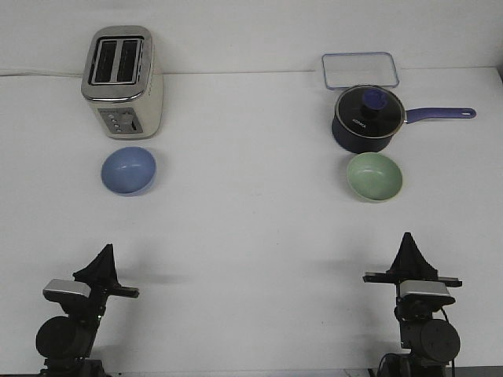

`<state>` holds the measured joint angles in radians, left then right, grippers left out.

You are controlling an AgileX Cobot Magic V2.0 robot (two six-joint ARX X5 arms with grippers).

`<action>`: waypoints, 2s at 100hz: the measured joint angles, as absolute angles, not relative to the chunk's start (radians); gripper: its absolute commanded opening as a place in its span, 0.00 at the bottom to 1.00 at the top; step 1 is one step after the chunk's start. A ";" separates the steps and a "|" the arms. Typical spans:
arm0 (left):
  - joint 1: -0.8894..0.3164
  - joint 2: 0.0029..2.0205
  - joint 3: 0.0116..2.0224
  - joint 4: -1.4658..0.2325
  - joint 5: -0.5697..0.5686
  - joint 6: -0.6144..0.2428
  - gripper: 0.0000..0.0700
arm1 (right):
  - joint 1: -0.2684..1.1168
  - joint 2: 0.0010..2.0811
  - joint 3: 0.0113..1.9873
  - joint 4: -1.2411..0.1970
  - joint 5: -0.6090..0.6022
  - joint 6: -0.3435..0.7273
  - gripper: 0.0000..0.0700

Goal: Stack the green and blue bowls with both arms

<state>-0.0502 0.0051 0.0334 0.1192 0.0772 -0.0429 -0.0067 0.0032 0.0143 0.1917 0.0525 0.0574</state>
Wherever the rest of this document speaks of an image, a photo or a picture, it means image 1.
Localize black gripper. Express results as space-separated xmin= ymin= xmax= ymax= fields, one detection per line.
xmin=362 ymin=232 xmax=462 ymax=287
xmin=72 ymin=243 xmax=139 ymax=310

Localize green bowl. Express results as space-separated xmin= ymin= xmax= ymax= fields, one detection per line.
xmin=346 ymin=152 xmax=404 ymax=203

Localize blue bowl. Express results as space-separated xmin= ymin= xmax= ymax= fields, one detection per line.
xmin=101 ymin=146 xmax=157 ymax=196

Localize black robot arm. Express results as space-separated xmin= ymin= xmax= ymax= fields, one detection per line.
xmin=35 ymin=243 xmax=139 ymax=376
xmin=362 ymin=232 xmax=462 ymax=376

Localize dark blue saucepan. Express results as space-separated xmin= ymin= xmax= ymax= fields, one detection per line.
xmin=332 ymin=108 xmax=477 ymax=154

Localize glass pot lid blue knob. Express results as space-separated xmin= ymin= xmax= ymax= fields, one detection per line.
xmin=335 ymin=85 xmax=405 ymax=121

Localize cream and steel toaster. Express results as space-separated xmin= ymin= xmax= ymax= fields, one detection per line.
xmin=81 ymin=25 xmax=164 ymax=140

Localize clear plastic container lid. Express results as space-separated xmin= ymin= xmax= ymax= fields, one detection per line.
xmin=321 ymin=52 xmax=399 ymax=90

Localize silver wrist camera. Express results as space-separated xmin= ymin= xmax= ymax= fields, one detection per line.
xmin=42 ymin=279 xmax=91 ymax=302
xmin=398 ymin=280 xmax=452 ymax=299

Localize white toaster power cord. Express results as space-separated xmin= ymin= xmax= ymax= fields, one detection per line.
xmin=0 ymin=69 xmax=86 ymax=78

